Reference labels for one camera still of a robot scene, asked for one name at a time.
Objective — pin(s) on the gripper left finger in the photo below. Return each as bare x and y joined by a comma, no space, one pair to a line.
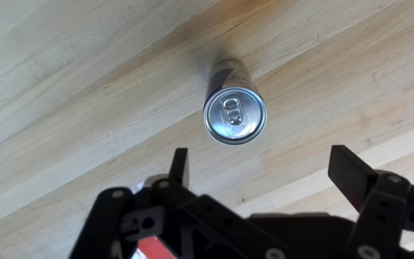
178,201

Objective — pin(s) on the red object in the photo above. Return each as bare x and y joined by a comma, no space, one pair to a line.
155,250

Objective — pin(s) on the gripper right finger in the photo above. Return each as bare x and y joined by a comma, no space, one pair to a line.
376,201

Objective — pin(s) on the silver and blue drink can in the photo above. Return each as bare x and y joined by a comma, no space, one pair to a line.
234,108

